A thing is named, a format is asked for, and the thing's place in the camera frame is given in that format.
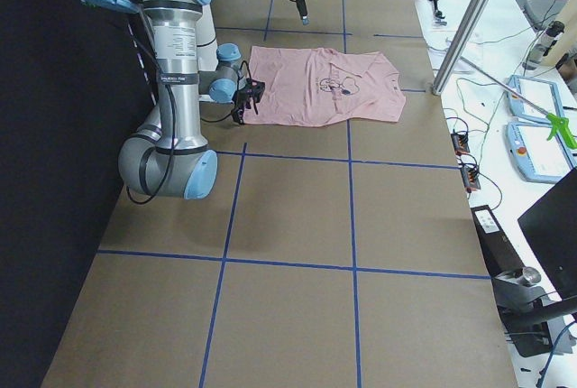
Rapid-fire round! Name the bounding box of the near blue teach pendant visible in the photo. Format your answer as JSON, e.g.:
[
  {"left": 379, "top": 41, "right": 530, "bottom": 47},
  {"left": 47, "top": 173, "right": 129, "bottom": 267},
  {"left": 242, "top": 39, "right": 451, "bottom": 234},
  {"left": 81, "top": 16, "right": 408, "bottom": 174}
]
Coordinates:
[{"left": 506, "top": 122, "right": 576, "bottom": 184}]

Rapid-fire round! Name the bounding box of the black monitor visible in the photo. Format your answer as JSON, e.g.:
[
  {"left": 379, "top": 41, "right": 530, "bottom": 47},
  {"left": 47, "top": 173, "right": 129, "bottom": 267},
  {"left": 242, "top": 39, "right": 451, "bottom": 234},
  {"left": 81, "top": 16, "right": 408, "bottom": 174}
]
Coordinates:
[{"left": 517, "top": 170, "right": 577, "bottom": 298}]

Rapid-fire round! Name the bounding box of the black box with label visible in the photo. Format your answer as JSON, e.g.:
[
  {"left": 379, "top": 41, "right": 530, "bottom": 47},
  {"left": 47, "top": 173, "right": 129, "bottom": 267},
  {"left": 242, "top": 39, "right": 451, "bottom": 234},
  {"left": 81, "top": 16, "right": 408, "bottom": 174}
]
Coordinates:
[{"left": 471, "top": 205, "right": 524, "bottom": 277}]

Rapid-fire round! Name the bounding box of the aluminium frame post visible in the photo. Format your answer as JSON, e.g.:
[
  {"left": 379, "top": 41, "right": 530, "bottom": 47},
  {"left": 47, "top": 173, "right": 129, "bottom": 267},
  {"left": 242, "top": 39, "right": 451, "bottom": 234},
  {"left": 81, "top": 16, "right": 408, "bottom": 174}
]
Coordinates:
[{"left": 431, "top": 0, "right": 489, "bottom": 96}]

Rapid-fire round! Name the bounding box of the blue teach pendant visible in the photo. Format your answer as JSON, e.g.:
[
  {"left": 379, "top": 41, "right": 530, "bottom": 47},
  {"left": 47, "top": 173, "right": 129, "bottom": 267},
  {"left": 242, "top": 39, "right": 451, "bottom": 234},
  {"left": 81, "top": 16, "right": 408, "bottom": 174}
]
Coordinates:
[
  {"left": 506, "top": 122, "right": 576, "bottom": 184},
  {"left": 508, "top": 75, "right": 564, "bottom": 125}
]

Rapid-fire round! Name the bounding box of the metal reacher grabber tool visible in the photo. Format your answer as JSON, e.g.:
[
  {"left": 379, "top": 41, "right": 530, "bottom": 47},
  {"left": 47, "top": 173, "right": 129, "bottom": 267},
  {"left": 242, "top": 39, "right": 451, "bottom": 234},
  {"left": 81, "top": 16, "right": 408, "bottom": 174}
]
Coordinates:
[{"left": 454, "top": 55, "right": 569, "bottom": 137}]

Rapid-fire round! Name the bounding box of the far blue teach pendant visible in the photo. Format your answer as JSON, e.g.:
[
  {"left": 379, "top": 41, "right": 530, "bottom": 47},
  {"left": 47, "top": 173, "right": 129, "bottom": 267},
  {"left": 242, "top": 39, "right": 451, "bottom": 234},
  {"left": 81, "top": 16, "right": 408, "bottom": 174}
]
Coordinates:
[{"left": 508, "top": 75, "right": 564, "bottom": 125}]

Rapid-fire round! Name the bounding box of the pink Snoopy t-shirt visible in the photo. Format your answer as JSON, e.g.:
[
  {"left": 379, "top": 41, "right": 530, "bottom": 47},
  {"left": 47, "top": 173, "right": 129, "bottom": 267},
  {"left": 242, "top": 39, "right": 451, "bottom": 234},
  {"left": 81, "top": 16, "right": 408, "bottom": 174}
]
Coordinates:
[{"left": 243, "top": 46, "right": 406, "bottom": 127}]

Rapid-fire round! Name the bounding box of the metal stand with knob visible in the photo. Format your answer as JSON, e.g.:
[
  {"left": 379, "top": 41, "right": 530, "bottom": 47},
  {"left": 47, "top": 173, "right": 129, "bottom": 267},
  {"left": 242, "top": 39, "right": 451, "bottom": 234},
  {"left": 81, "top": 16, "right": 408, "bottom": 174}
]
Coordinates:
[{"left": 491, "top": 270, "right": 576, "bottom": 357}]

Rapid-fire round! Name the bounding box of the orange black connector box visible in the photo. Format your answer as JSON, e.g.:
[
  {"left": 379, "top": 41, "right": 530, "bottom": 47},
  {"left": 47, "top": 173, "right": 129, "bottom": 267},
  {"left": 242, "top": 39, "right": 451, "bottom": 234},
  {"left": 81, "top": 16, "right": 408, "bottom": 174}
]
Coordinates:
[{"left": 450, "top": 132, "right": 470, "bottom": 156}]

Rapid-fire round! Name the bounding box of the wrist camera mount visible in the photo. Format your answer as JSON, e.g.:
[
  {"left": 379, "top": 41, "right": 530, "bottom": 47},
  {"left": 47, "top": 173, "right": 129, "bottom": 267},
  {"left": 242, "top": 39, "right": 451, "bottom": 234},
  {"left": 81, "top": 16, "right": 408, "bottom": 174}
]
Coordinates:
[{"left": 239, "top": 78, "right": 265, "bottom": 103}]

